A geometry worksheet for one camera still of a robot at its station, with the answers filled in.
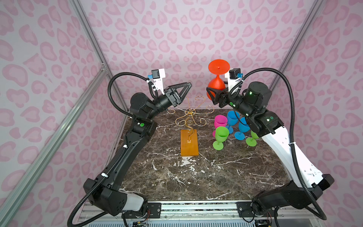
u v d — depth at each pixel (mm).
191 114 750
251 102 455
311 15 719
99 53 852
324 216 356
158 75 491
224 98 525
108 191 379
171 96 489
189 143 979
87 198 359
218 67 496
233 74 470
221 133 899
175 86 567
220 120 936
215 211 749
